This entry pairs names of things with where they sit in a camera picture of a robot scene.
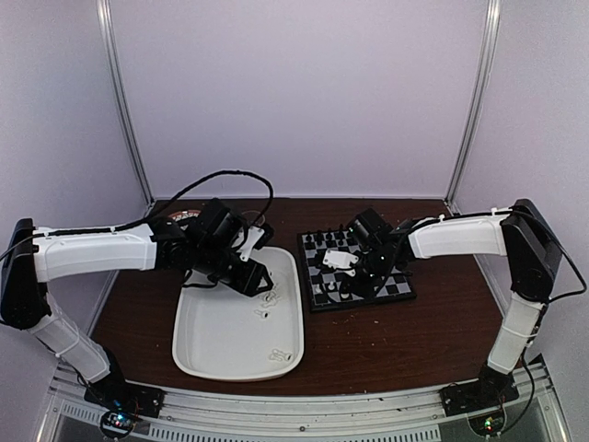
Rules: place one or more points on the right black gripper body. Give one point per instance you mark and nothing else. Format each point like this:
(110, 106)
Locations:
(376, 265)

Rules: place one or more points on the patterned ceramic plate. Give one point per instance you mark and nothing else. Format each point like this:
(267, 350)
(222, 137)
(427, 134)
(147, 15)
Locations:
(184, 214)

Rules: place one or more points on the black and white chessboard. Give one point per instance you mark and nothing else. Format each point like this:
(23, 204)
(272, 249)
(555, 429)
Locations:
(335, 289)

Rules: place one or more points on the front aluminium rail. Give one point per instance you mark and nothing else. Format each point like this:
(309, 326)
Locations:
(191, 415)

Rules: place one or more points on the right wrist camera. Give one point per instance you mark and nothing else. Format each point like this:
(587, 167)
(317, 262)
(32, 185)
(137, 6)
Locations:
(341, 261)

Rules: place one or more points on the aluminium frame post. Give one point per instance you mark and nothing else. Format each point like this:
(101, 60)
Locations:
(109, 39)
(482, 78)

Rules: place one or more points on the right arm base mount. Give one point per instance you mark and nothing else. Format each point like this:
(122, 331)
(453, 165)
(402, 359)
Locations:
(474, 396)

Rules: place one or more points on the white chess piece pair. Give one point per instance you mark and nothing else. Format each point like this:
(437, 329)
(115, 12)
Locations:
(278, 355)

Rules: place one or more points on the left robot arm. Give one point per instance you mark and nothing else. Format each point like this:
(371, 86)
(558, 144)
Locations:
(217, 243)

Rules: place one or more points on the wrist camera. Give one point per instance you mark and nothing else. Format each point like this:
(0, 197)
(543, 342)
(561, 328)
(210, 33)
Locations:
(254, 239)
(341, 261)

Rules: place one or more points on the black chess pieces row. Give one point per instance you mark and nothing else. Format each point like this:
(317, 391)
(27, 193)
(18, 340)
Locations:
(332, 238)

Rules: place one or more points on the clear drinking glass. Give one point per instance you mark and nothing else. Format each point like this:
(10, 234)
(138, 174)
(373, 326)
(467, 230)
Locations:
(254, 218)

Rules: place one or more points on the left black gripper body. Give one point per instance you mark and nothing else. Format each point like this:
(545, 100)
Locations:
(241, 283)

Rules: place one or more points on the right aluminium frame post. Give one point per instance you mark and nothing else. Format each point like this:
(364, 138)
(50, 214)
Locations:
(482, 78)

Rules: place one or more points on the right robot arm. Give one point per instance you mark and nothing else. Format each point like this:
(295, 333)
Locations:
(514, 247)

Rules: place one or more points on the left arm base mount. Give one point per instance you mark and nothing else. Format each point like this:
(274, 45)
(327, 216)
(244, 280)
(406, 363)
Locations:
(133, 399)

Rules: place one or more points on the left aluminium frame post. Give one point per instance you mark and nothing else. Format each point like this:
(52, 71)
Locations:
(109, 39)

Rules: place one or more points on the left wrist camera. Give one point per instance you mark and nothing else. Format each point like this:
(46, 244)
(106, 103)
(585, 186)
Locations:
(254, 239)

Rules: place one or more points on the white rectangular tray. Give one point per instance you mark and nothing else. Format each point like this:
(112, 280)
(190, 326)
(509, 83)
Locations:
(217, 336)

